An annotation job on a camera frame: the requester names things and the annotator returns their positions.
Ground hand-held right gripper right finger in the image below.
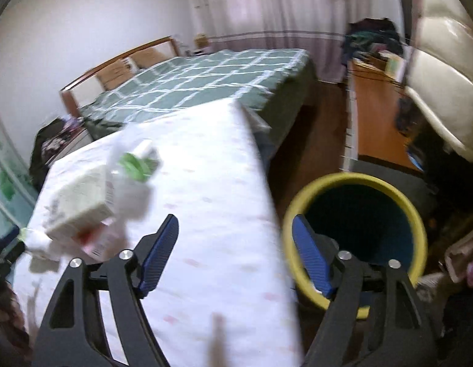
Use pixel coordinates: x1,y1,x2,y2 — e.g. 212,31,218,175
292,214,440,367

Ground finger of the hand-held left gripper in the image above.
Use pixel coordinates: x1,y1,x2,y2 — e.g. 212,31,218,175
0,225,28,274

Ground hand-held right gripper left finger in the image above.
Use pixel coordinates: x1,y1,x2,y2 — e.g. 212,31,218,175
35,214,180,367

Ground red white packet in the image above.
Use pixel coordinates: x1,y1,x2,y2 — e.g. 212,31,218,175
78,218,126,261

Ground yellow rimmed trash bin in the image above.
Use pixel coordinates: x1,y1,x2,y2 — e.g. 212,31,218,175
282,172,428,320

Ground white green carton box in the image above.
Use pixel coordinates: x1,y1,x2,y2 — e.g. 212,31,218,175
43,164,118,241

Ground clear bottle green label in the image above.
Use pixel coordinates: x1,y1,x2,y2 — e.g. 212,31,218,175
106,138,162,218

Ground sliding door wardrobe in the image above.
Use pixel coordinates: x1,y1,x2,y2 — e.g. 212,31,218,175
0,99,42,245

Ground white dotted tablecloth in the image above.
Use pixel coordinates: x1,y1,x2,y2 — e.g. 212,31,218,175
13,98,304,367

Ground dark clothes heap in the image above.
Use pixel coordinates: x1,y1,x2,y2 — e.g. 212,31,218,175
30,117,82,192

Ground white nightstand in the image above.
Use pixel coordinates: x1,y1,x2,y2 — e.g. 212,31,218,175
49,124,92,165

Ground wooden desk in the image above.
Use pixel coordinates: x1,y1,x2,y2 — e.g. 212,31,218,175
341,59,424,172

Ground bed with green quilt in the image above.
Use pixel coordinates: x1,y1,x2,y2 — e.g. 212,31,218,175
80,48,317,142

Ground tan pillow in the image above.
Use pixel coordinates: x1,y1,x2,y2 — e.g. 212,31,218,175
131,46,168,69
97,61,125,88

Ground wooden bed headboard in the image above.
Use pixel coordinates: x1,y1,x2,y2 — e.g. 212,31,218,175
60,36,181,117

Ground pile of clothes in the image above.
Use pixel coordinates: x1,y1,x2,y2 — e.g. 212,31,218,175
341,17,403,62

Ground cream puffer jacket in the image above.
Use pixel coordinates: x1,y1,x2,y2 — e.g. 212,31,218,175
405,0,473,161

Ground pink white curtain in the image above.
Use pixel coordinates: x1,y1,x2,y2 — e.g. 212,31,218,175
185,0,403,83

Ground dark door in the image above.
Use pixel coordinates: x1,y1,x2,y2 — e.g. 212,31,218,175
396,0,415,43

